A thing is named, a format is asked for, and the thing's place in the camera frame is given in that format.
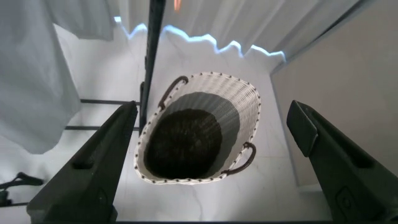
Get black clothes rack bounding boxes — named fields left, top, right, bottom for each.
left=63, top=0, right=167, bottom=135

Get white curtain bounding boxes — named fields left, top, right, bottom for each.
left=116, top=0, right=363, bottom=60

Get white laundry basket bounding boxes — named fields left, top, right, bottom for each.
left=133, top=72, right=262, bottom=186

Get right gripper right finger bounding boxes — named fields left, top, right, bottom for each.
left=285, top=100, right=398, bottom=222

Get pale grey shorts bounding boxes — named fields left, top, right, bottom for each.
left=0, top=0, right=115, bottom=156

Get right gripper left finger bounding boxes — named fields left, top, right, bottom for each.
left=26, top=101, right=139, bottom=222

